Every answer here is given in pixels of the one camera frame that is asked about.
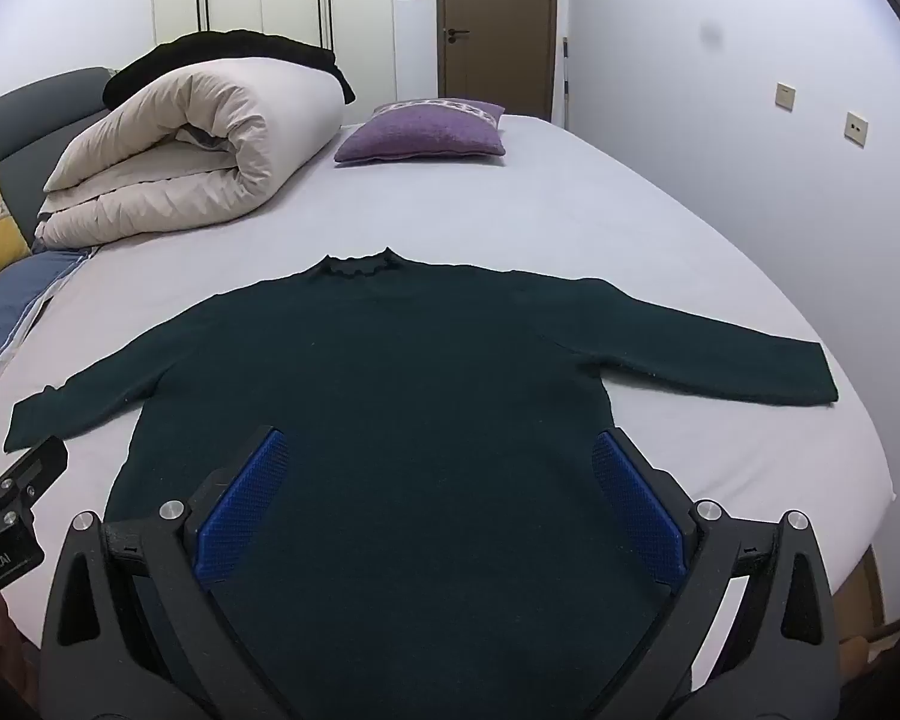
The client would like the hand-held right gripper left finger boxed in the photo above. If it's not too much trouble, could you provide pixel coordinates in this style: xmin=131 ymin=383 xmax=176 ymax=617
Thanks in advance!
xmin=37 ymin=426 xmax=301 ymax=720

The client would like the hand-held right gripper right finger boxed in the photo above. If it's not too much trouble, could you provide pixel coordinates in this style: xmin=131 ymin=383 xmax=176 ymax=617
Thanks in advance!
xmin=591 ymin=427 xmax=863 ymax=720

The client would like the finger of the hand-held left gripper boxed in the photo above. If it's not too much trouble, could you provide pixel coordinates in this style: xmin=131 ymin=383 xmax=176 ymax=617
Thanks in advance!
xmin=0 ymin=435 xmax=70 ymax=537

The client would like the dark green sweater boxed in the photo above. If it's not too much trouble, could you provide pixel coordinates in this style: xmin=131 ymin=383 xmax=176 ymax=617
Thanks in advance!
xmin=4 ymin=246 xmax=839 ymax=720

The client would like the blue pillow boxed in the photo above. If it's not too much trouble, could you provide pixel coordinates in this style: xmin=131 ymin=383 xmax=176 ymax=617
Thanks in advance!
xmin=0 ymin=247 xmax=91 ymax=421

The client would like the bed with white sheet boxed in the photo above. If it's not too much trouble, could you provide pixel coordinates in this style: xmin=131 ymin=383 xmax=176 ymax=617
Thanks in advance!
xmin=0 ymin=112 xmax=900 ymax=720

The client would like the grey upholstered headboard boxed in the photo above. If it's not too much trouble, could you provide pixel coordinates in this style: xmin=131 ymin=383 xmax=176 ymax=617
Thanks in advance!
xmin=0 ymin=66 xmax=117 ymax=241

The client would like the cream rolled duvet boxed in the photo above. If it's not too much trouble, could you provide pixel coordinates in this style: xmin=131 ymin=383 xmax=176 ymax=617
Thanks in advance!
xmin=34 ymin=62 xmax=346 ymax=252

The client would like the purple pillow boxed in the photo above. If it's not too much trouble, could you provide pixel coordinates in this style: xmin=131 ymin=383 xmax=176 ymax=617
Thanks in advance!
xmin=334 ymin=97 xmax=507 ymax=164

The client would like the black cloth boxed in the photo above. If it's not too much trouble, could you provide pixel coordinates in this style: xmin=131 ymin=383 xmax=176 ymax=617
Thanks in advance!
xmin=103 ymin=28 xmax=357 ymax=110

